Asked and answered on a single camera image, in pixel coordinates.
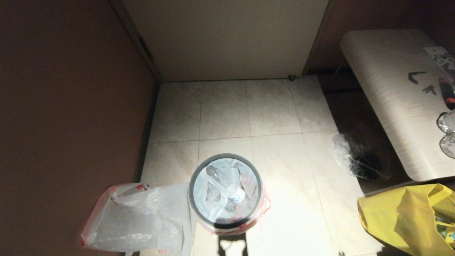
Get red-printed plastic bag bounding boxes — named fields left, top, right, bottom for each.
left=190, top=156, right=272, bottom=236

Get grey bin rim ring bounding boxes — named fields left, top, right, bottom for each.
left=188, top=153, right=264, bottom=230

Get white trash bag red trim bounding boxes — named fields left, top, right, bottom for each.
left=80, top=181, right=198, bottom=256

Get clear plastic bag dark contents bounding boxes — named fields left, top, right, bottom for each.
left=331, top=123, right=393, bottom=181

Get yellow plastic bag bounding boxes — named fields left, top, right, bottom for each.
left=357, top=183, right=455, bottom=256

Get clear plastic bottle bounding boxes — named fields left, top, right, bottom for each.
left=227, top=183, right=246, bottom=204

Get white door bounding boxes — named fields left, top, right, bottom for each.
left=121, top=0, right=329, bottom=82

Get light wood-grain table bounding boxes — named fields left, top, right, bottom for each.
left=325, top=28, right=455, bottom=182

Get clear shiny glass item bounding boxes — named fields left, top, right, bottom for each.
left=437, top=111, right=455, bottom=135
left=439, top=134, right=455, bottom=159

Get white patterned paper sheet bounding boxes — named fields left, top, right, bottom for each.
left=424, top=46, right=455, bottom=77

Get teal printed package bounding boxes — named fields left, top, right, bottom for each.
left=434, top=213, right=455, bottom=246

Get black red handle screwdriver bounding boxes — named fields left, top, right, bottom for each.
left=439, top=78, right=455, bottom=110

